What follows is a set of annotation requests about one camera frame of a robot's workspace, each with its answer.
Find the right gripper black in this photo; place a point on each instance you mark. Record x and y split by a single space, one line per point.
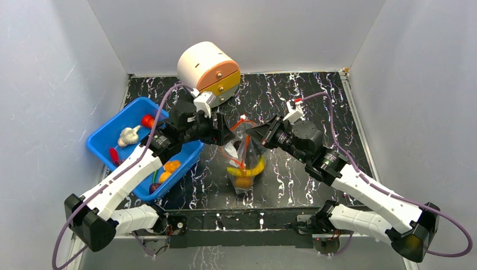
271 131

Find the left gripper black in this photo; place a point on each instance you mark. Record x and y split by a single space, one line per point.
221 135

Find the clear zip top bag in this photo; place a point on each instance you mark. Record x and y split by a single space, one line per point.
253 150

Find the yellow banana toy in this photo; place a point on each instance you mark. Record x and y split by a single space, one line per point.
237 172

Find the orange tangerine toy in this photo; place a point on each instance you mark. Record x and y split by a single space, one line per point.
244 183

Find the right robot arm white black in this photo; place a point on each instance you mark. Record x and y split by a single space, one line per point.
407 228

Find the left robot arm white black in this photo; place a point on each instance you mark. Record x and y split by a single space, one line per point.
94 216

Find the crumpled orange food toy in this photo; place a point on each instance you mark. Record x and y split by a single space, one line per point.
164 177

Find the round white drawer cabinet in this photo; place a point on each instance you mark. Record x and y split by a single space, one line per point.
205 67

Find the green bean toy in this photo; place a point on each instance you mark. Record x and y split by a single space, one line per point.
154 175

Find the red orange pepper toy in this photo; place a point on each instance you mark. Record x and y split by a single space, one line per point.
147 121

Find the purple mangosteen toy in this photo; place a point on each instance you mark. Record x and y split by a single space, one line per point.
153 187

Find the blue plastic bin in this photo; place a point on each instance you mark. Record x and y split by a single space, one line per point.
106 137

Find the white garlic toy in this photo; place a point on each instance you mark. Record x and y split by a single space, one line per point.
129 136

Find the red chili toy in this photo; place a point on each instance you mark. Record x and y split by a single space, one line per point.
114 156

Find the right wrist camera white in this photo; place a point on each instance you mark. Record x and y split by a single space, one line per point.
295 111

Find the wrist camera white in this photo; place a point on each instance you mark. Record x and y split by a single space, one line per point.
203 101
295 111

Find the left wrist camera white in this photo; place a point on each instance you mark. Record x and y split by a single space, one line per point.
203 101

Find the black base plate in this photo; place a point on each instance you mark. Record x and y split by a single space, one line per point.
254 227

